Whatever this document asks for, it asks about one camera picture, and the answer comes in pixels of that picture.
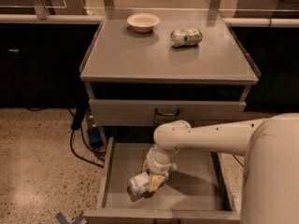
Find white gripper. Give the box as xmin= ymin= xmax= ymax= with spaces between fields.
xmin=142 ymin=145 xmax=178 ymax=192

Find blue plastic bottle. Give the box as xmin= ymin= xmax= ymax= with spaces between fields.
xmin=128 ymin=172 xmax=150 ymax=202

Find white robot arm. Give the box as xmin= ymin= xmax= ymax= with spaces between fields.
xmin=144 ymin=113 xmax=299 ymax=224

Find open middle grey drawer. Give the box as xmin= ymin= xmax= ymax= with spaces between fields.
xmin=85 ymin=140 xmax=240 ymax=224

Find closed top grey drawer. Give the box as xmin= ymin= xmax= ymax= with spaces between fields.
xmin=89 ymin=99 xmax=246 ymax=127

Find grey cabinet with counter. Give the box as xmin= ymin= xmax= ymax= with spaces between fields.
xmin=78 ymin=7 xmax=262 ymax=147

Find dark back counter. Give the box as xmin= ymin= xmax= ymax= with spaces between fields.
xmin=0 ymin=0 xmax=99 ymax=107

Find blue power box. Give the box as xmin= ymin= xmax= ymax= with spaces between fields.
xmin=88 ymin=127 xmax=103 ymax=147

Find blue tape cross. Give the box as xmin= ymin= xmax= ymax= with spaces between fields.
xmin=55 ymin=212 xmax=84 ymax=224

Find crushed green white can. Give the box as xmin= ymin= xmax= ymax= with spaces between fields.
xmin=170 ymin=28 xmax=203 ymax=48

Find beige bowl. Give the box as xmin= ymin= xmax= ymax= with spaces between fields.
xmin=127 ymin=13 xmax=160 ymax=33

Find black drawer handle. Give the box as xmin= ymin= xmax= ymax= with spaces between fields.
xmin=155 ymin=108 xmax=180 ymax=117

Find black cable left floor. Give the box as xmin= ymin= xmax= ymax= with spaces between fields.
xmin=25 ymin=106 xmax=107 ymax=170

